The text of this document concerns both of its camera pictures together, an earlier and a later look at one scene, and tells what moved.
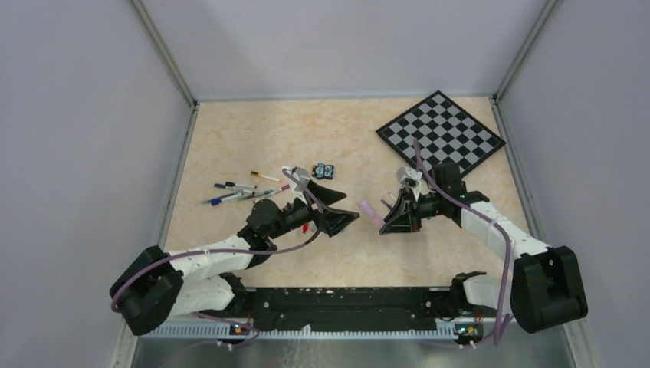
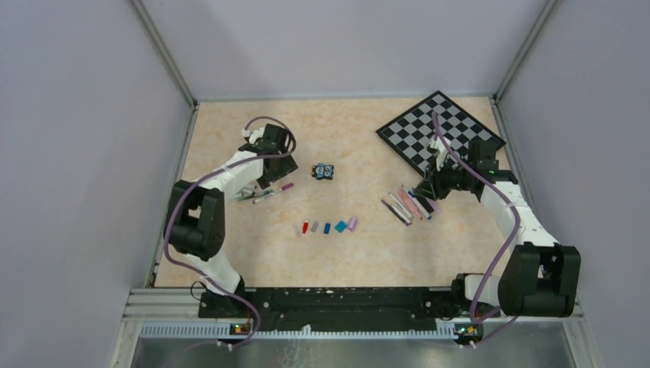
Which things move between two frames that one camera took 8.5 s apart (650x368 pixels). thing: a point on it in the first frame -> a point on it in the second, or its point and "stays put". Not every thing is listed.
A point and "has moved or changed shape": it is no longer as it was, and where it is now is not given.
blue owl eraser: x=323 y=172 stays put
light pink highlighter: x=369 y=210 has moved or changed shape
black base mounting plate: x=349 y=309 stays put
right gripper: x=401 y=218 -> x=425 y=188
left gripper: x=336 y=219 -> x=287 y=165
